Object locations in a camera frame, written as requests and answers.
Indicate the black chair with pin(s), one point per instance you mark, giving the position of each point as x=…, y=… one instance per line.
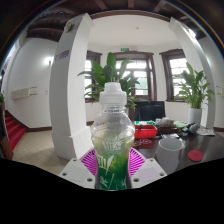
x=150, y=110

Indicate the flat round red coaster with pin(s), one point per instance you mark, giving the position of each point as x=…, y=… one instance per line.
x=195, y=155

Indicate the dark wooden glazed door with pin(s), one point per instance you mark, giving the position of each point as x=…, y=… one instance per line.
x=146, y=83

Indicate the glowing wall lamp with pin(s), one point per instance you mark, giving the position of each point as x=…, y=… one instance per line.
x=49, y=60

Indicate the white wall radiator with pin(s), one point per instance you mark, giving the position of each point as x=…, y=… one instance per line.
x=23, y=92
x=220, y=91

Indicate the dark grey round object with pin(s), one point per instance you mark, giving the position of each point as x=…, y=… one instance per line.
x=191, y=128

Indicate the clear bottle with green label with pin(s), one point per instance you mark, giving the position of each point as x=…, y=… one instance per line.
x=113, y=133

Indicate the dark tea tray with cups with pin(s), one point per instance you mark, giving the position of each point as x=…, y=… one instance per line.
x=165, y=124

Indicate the white printed papers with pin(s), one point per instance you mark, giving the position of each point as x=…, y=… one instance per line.
x=206, y=132

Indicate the dark wooden framed window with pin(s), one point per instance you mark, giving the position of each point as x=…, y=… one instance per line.
x=89, y=65
x=176, y=66

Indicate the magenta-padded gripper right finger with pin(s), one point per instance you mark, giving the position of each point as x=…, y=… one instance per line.
x=148, y=173

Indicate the white ceramic mug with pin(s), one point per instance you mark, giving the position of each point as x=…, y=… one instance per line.
x=168, y=156

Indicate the black flat device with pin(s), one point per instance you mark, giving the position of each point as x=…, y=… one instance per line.
x=170, y=135

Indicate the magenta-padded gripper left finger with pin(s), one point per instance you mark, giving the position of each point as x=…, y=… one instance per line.
x=78, y=173

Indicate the green plant in white pot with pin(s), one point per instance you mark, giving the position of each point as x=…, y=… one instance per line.
x=195, y=115
x=110, y=71

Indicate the green exit sign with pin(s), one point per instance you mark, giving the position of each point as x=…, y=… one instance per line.
x=124, y=49

